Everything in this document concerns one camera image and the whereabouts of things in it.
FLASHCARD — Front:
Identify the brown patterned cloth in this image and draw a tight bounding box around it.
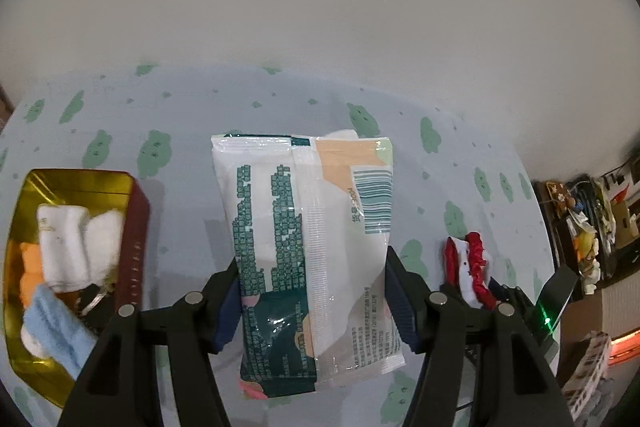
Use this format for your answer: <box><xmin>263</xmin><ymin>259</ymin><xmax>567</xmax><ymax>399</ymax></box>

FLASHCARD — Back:
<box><xmin>544</xmin><ymin>180</ymin><xmax>577</xmax><ymax>208</ymax></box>

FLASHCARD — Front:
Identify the red and white cloth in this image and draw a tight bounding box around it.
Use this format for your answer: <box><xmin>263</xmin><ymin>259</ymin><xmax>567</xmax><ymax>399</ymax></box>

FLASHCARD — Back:
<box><xmin>443</xmin><ymin>232</ymin><xmax>499</xmax><ymax>311</ymax></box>

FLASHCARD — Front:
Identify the maroon tin box gold interior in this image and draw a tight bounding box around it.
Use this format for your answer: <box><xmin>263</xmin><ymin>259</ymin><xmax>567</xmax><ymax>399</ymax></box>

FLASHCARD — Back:
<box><xmin>2</xmin><ymin>169</ymin><xmax>151</xmax><ymax>410</ymax></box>

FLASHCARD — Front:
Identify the white patterned box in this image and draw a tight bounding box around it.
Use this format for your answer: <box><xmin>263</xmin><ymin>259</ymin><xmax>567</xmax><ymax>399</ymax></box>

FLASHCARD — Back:
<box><xmin>560</xmin><ymin>331</ymin><xmax>614</xmax><ymax>419</ymax></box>

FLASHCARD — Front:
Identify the orange cloth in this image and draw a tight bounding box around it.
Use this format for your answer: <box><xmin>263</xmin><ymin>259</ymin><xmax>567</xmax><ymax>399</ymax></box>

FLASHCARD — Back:
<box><xmin>19</xmin><ymin>241</ymin><xmax>52</xmax><ymax>309</ymax></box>

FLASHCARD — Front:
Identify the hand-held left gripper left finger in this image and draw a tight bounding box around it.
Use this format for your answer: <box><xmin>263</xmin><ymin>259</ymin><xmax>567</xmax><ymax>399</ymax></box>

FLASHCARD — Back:
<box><xmin>57</xmin><ymin>257</ymin><xmax>244</xmax><ymax>427</ymax></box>

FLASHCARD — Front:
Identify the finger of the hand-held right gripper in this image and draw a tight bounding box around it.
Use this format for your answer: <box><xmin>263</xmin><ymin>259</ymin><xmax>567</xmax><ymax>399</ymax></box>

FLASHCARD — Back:
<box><xmin>487</xmin><ymin>276</ymin><xmax>539</xmax><ymax>339</ymax></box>

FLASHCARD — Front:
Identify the light blue fluffy towel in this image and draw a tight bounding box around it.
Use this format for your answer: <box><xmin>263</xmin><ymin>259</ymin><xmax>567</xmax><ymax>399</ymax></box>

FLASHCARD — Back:
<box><xmin>22</xmin><ymin>284</ymin><xmax>99</xmax><ymax>381</ymax></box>

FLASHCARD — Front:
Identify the white teal wet wipes packet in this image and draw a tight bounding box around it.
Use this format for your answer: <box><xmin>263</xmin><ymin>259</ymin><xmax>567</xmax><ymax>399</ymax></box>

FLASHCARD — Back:
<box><xmin>211</xmin><ymin>133</ymin><xmax>407</xmax><ymax>401</ymax></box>

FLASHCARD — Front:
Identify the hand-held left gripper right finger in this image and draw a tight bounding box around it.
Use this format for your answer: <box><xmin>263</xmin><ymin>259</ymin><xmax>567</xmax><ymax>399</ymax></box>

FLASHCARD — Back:
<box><xmin>384</xmin><ymin>247</ymin><xmax>574</xmax><ymax>427</ymax></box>

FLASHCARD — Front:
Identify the cardboard box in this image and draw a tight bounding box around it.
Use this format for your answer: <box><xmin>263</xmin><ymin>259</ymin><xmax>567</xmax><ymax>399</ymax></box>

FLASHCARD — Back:
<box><xmin>612</xmin><ymin>196</ymin><xmax>640</xmax><ymax>250</ymax></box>

